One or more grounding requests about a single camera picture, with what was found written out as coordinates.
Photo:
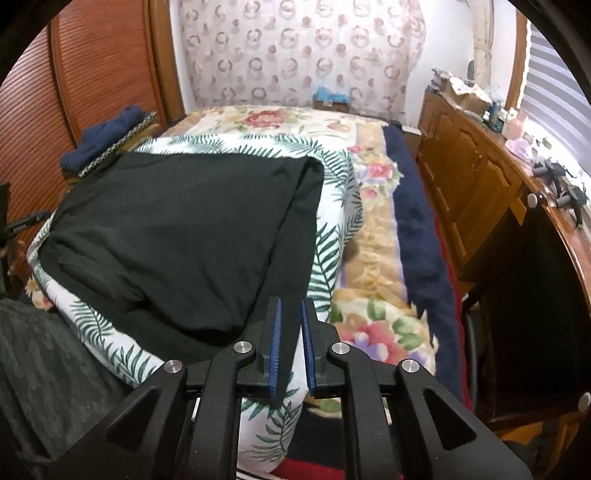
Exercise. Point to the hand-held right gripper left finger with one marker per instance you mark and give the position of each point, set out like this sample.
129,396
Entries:
275,344

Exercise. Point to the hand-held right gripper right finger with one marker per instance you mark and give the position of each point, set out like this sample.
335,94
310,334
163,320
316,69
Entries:
308,344

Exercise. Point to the black printed t-shirt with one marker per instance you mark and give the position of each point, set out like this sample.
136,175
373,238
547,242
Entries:
184,240

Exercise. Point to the floral blanket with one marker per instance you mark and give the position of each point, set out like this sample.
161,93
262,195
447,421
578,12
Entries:
369,258

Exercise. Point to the fern print blanket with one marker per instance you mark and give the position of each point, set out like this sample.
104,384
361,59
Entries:
332,240

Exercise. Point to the navy folded clothing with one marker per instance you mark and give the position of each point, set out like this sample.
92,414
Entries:
106,138

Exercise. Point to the dark grey cloth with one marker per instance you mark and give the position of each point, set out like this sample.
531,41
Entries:
46,369

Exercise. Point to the wooden louvered wardrobe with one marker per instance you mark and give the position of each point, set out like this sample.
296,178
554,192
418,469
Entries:
92,69

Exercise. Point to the navy bed sheet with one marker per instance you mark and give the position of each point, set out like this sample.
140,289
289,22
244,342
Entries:
415,207

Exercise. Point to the wooden sideboard cabinet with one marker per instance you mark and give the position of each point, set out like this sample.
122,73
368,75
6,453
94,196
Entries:
471,175

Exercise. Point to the small brown box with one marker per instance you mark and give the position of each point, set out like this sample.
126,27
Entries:
330,105

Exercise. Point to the circle-patterned sheer curtain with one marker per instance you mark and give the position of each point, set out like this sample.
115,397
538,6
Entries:
300,55

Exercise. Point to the lilac small item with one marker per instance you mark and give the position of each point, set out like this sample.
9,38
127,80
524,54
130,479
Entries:
521,148

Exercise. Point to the open cardboard box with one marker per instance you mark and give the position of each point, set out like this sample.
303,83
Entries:
466,99

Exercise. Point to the group of small bottles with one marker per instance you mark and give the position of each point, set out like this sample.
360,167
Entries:
495,115

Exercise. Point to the small clutter pile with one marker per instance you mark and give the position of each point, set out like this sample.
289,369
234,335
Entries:
441,79

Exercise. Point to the black tripod device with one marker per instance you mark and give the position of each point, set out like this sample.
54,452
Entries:
572,198
551,171

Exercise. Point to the pink bottle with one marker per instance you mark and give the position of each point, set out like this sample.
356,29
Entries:
517,124

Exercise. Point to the dark grey small fan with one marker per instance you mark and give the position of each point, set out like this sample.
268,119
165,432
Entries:
471,70

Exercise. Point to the beige bundled curtain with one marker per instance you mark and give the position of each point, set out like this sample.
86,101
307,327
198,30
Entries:
482,37

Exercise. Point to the grey striped window blind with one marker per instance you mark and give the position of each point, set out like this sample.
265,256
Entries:
558,92

